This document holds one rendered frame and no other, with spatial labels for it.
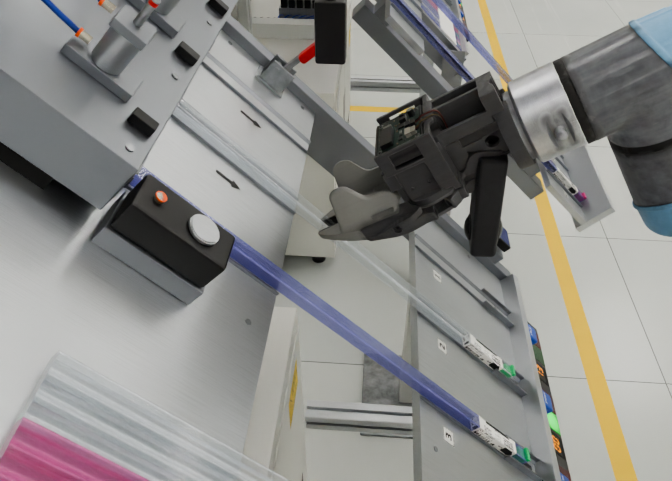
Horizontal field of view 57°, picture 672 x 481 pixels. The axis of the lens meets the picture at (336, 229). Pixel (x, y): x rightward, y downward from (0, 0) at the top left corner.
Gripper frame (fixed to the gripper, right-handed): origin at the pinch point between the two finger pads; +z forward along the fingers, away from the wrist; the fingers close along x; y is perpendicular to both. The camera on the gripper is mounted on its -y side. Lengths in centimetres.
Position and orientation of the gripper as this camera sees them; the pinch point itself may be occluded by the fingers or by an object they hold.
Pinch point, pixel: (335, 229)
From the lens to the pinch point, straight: 62.3
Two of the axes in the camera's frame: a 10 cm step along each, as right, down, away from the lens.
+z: -8.4, 3.7, 3.9
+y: -5.3, -6.8, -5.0
